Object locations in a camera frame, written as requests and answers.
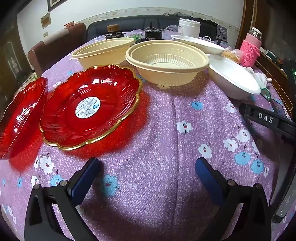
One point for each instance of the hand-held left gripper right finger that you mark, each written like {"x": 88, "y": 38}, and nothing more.
{"x": 208, "y": 178}

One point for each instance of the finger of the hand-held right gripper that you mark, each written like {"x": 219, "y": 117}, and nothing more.
{"x": 252, "y": 111}

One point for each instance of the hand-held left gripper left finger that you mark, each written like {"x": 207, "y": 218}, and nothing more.
{"x": 86, "y": 178}

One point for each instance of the cream plastic bowl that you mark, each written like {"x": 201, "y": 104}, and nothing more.
{"x": 166, "y": 58}
{"x": 104, "y": 52}

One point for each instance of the white cloth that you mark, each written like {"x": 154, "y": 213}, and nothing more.
{"x": 257, "y": 77}

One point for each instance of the wooden cabinet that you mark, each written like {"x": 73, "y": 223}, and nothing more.
{"x": 272, "y": 67}

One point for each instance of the white foam bowl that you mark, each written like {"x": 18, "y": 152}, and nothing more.
{"x": 233, "y": 78}

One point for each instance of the orange snack bag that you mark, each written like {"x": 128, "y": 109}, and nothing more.
{"x": 231, "y": 56}

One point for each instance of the purple floral tablecloth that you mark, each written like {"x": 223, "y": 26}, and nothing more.
{"x": 157, "y": 143}

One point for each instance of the pink knit-sleeved bottle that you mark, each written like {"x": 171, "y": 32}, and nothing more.
{"x": 251, "y": 49}

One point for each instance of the red gold-rimmed plate with sticker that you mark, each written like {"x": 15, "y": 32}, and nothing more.
{"x": 92, "y": 106}

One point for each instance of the white foam plate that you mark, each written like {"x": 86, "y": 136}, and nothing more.
{"x": 198, "y": 44}

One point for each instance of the red ribbed plate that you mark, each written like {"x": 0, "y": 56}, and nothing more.
{"x": 20, "y": 115}

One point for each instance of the white plastic jar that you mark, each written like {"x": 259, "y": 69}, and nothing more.
{"x": 189, "y": 27}

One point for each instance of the clear plastic container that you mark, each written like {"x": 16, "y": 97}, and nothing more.
{"x": 172, "y": 29}

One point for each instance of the black round container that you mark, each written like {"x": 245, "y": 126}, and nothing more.
{"x": 152, "y": 34}

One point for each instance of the maroon chair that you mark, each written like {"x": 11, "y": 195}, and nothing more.
{"x": 50, "y": 53}
{"x": 77, "y": 33}

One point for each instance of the green small object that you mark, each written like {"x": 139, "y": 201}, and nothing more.
{"x": 135, "y": 37}

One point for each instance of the dark sofa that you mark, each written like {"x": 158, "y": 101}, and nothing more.
{"x": 129, "y": 25}

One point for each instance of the brown roll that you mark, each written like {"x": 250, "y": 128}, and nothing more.
{"x": 112, "y": 27}

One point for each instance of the black perforated bracket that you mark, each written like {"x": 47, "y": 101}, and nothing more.
{"x": 222, "y": 33}

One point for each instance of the wall socket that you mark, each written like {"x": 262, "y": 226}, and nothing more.
{"x": 46, "y": 34}

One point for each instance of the wooden wall plaque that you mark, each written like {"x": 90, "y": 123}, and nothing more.
{"x": 45, "y": 20}

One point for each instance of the framed wall picture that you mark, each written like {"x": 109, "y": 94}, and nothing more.
{"x": 55, "y": 3}

